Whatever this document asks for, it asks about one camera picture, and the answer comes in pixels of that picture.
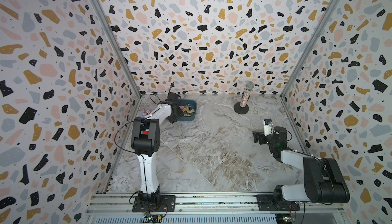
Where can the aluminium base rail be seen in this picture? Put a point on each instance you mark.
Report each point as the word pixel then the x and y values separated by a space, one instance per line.
pixel 209 208

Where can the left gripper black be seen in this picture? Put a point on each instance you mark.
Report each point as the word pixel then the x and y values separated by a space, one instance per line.
pixel 180 112

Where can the aluminium frame corner post right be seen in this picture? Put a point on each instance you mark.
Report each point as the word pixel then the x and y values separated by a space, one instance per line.
pixel 309 47

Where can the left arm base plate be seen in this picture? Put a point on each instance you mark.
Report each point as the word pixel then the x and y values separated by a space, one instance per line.
pixel 163 203

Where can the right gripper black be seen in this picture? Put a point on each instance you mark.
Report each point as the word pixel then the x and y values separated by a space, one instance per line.
pixel 261 135

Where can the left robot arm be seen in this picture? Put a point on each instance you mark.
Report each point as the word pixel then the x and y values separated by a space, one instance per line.
pixel 145 142

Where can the teal plastic storage box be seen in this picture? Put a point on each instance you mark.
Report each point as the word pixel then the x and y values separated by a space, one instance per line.
pixel 189 108

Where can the aluminium frame corner post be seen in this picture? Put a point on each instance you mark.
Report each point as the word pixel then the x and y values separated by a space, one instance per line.
pixel 309 47
pixel 111 39

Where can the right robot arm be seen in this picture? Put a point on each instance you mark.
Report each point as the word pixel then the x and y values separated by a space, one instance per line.
pixel 323 179

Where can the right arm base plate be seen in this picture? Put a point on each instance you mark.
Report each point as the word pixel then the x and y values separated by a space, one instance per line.
pixel 267 202

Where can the aluminium frame corner post left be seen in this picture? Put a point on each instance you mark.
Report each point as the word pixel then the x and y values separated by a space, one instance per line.
pixel 111 39

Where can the purple bunny plush toy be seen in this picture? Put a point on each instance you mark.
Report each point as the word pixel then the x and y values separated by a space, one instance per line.
pixel 146 113

